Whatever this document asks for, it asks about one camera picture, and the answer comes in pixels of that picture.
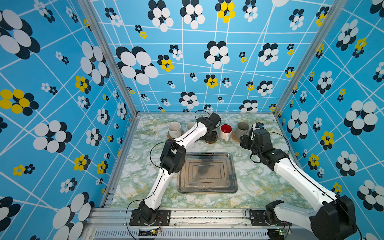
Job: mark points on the aluminium front frame rail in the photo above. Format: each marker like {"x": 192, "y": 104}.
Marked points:
{"x": 187, "y": 224}

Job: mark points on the metal serving tray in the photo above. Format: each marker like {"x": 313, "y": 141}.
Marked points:
{"x": 205, "y": 173}

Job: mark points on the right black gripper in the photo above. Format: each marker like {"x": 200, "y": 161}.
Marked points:
{"x": 245, "y": 141}

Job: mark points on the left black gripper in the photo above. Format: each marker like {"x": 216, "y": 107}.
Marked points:
{"x": 214, "y": 136}

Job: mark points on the white mug blue handle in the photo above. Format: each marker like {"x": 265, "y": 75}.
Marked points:
{"x": 191, "y": 126}

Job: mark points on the white speckled mug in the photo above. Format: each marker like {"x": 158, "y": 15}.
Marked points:
{"x": 174, "y": 130}

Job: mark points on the paw print wooden coaster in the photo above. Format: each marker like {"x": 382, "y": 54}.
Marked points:
{"x": 169, "y": 137}

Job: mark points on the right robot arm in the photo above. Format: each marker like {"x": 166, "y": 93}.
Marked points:
{"x": 331, "y": 217}

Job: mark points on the round brown coaster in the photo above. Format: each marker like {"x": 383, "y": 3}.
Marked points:
{"x": 210, "y": 141}

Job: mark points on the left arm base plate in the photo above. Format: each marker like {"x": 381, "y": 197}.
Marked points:
{"x": 157, "y": 218}

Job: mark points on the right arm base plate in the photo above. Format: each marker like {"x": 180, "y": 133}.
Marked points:
{"x": 259, "y": 219}

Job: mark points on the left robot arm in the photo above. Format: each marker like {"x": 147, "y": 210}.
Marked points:
{"x": 172, "y": 160}

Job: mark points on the grey metallic mug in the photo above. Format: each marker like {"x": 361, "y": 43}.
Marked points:
{"x": 242, "y": 129}

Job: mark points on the red interior white mug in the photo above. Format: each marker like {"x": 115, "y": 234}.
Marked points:
{"x": 225, "y": 132}

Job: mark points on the woven rattan coaster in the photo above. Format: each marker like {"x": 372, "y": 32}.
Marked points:
{"x": 235, "y": 139}

